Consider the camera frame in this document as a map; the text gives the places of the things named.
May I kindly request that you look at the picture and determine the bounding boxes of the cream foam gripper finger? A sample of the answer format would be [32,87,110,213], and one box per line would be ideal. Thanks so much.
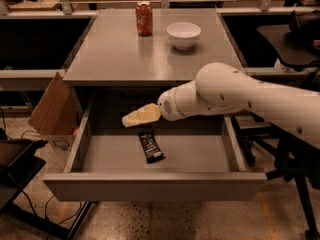
[122,103,161,127]

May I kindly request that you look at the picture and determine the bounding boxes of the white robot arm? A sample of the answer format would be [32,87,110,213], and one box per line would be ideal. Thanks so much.
[122,63,320,149]

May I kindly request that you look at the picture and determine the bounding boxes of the grey open top drawer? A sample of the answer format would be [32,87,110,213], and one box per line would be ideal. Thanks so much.
[43,89,268,203]

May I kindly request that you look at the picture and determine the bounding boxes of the grey cabinet counter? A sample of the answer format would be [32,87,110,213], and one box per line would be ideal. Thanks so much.
[64,9,242,86]

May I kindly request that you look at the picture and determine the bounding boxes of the white ceramic bowl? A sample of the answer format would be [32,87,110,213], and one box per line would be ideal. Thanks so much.
[167,22,201,50]

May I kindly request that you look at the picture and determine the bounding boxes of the brown cardboard box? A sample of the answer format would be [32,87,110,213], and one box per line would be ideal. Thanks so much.
[28,73,79,152]

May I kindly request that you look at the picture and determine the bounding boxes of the red soda can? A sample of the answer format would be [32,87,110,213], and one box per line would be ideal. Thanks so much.
[135,1,153,36]

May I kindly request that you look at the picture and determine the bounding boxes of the black cart at left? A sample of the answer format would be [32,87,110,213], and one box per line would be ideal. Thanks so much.
[0,139,92,240]

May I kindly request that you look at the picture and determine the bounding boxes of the black office chair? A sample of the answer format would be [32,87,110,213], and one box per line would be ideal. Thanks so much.
[231,10,320,240]

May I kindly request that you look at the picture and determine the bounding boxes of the black floor cable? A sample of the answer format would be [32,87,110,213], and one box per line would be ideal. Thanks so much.
[19,190,84,240]

